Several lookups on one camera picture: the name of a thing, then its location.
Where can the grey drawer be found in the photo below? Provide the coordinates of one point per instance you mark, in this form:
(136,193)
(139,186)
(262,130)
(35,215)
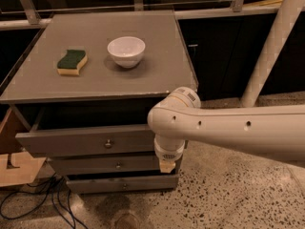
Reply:
(122,184)
(104,164)
(85,141)

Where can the grey top drawer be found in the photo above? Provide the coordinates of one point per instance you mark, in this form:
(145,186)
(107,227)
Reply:
(85,141)

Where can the grey bottom drawer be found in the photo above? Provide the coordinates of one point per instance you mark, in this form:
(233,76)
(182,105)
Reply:
(122,184)

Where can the grey wooden drawer cabinet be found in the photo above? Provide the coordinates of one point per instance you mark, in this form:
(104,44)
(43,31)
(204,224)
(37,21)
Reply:
(103,94)

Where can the round metal drawer knob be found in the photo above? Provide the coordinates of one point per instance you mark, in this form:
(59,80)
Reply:
(108,144)

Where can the white diagonal support pole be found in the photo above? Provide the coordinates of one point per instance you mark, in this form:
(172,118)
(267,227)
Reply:
(282,26)

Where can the grey middle drawer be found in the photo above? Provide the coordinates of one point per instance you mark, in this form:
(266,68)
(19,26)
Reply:
(104,164)

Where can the round floor drain cover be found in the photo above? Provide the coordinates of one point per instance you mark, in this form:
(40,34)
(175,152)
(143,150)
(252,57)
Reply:
(126,220)

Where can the metal railing with glass panels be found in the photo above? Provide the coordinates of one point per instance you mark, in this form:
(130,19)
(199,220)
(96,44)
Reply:
(35,14)

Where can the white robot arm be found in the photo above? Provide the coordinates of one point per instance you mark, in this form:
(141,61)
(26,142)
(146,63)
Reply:
(276,132)

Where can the green and yellow sponge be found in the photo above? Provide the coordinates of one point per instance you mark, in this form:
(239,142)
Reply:
(72,62)

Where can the white ceramic bowl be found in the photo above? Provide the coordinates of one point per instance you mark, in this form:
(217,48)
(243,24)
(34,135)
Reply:
(126,51)

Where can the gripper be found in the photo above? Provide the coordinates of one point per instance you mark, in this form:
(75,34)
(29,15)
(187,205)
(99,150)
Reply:
(169,155)

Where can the brown cardboard box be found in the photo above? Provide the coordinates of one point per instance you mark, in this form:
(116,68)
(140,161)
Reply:
(16,166)

